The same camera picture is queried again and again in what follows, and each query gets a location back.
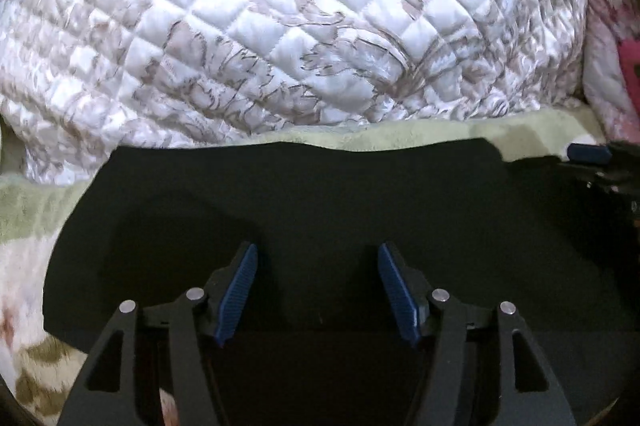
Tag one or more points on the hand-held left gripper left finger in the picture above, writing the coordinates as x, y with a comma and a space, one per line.
235, 301

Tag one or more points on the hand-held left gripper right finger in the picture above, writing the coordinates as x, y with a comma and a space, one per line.
400, 301

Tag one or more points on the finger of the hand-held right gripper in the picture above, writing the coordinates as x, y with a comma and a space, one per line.
587, 153

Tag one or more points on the black pants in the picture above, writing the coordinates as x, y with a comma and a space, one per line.
325, 206

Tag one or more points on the pink floral quilt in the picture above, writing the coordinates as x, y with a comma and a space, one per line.
607, 56

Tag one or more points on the floral fleece blanket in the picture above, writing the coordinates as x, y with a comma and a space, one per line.
30, 216

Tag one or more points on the beige quilted floral bedspread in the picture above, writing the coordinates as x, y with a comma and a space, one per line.
250, 6

